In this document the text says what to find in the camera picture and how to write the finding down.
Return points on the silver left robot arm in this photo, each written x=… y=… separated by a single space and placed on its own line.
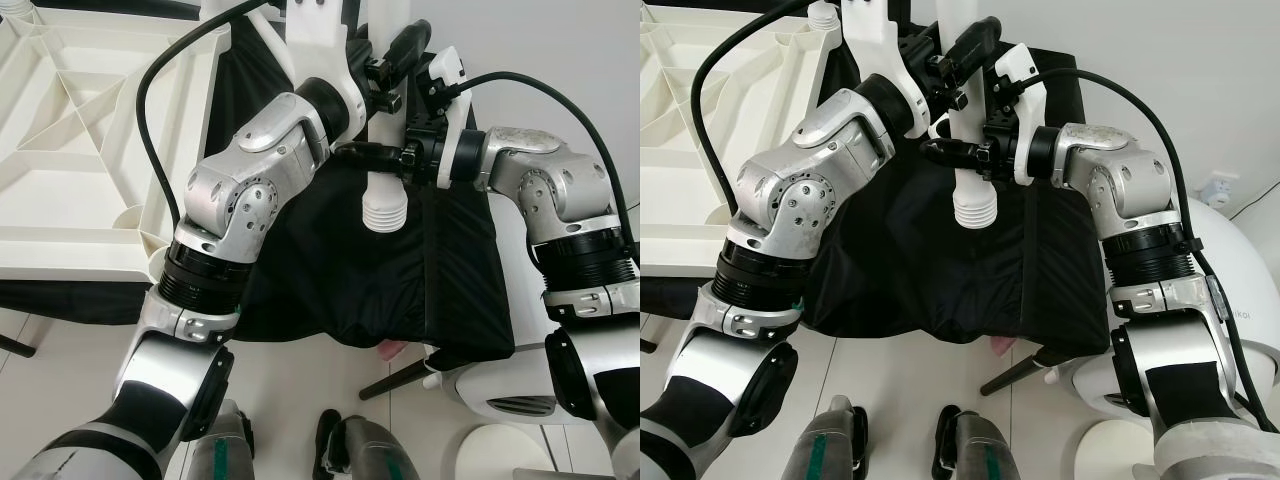
x=240 y=200
x=800 y=190

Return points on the black cloth table cover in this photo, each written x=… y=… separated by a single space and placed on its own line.
x=350 y=280
x=950 y=280

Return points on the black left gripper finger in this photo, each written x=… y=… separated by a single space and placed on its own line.
x=410 y=45
x=980 y=45

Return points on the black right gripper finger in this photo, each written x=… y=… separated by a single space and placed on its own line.
x=365 y=155
x=950 y=152

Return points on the black metal table leg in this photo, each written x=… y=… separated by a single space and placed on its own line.
x=395 y=382
x=15 y=345
x=1015 y=375

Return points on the white wall socket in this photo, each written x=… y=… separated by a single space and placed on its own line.
x=1222 y=190

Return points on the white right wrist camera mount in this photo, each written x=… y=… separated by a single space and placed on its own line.
x=450 y=70
x=1020 y=70

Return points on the white dome-shaped appliance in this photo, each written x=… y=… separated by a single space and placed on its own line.
x=1240 y=260
x=500 y=385

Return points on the grey left robot leg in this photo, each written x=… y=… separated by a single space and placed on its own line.
x=830 y=450
x=220 y=450

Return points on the white plastic children table top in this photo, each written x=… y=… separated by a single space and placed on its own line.
x=80 y=150
x=700 y=150

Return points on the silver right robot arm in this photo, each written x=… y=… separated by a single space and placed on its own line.
x=560 y=200
x=1130 y=190

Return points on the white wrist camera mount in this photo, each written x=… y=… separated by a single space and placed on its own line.
x=875 y=40
x=318 y=40
x=1020 y=70
x=450 y=70

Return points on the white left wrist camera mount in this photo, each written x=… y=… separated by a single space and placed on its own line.
x=875 y=40
x=318 y=40

